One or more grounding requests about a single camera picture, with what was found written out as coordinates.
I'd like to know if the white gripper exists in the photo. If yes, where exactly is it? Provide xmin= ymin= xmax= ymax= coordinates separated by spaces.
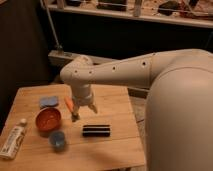
xmin=71 ymin=84 xmax=98 ymax=116

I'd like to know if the orange ceramic bowl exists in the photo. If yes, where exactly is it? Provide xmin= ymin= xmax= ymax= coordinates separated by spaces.
xmin=35 ymin=107 xmax=61 ymax=132

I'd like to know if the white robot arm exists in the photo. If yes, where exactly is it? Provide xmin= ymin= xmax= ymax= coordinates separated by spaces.
xmin=60 ymin=49 xmax=213 ymax=171

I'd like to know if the black rectangular block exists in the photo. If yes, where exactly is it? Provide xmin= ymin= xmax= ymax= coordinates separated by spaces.
xmin=82 ymin=125 xmax=111 ymax=137

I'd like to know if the blue sponge cloth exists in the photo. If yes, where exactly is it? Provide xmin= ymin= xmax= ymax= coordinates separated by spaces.
xmin=39 ymin=96 xmax=58 ymax=108

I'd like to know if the small blue cup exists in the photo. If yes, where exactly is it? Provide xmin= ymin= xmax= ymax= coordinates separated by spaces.
xmin=49 ymin=131 xmax=65 ymax=148

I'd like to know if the white toothpaste tube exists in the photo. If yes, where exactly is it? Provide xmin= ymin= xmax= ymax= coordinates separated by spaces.
xmin=0 ymin=118 xmax=27 ymax=160

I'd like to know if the wooden shelf with clutter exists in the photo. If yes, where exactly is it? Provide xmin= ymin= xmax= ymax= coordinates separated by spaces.
xmin=40 ymin=0 xmax=213 ymax=29

